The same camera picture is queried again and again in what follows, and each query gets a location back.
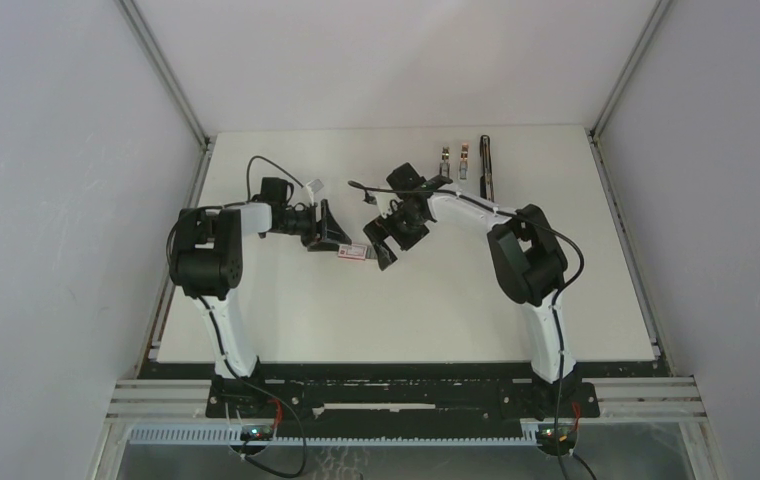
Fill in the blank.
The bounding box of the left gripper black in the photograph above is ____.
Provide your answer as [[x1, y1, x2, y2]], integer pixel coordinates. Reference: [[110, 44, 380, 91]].
[[275, 200, 351, 253]]

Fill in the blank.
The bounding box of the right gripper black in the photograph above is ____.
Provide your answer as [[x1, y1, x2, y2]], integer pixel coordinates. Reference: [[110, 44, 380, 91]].
[[365, 201, 431, 268]]

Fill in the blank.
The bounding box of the staple box red white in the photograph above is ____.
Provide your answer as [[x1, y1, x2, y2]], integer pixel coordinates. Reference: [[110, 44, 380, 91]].
[[337, 244, 369, 261]]

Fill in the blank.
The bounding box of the grey small stapler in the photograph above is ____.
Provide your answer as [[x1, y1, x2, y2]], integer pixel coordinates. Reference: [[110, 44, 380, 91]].
[[439, 146, 450, 178]]

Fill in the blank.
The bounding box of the pink and white stapler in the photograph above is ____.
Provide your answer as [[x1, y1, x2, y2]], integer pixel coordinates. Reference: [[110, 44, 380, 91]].
[[458, 143, 469, 182]]

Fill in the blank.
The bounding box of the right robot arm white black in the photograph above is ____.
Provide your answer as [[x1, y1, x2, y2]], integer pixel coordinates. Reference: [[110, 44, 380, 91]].
[[348, 163, 576, 416]]

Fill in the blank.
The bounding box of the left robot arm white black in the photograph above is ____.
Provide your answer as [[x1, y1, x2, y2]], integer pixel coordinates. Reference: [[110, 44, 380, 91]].
[[166, 177, 352, 379]]

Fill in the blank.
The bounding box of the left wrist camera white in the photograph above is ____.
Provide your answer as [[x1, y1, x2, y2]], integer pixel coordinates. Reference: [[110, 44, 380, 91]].
[[303, 179, 324, 205]]

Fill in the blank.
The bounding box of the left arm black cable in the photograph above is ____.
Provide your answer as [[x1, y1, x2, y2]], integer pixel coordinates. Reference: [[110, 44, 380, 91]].
[[165, 155, 308, 386]]

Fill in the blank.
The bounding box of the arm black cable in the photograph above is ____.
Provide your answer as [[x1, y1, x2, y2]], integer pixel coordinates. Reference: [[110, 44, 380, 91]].
[[165, 155, 308, 386], [347, 180, 585, 458]]

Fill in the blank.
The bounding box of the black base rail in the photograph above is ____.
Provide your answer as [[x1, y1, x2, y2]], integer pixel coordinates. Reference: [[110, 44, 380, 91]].
[[205, 362, 601, 440]]

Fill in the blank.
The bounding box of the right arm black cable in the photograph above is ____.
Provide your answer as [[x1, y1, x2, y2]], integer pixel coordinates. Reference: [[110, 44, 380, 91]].
[[347, 180, 585, 458]]

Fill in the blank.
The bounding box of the white cable duct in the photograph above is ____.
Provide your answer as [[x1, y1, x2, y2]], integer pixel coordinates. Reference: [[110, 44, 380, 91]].
[[128, 425, 540, 447]]

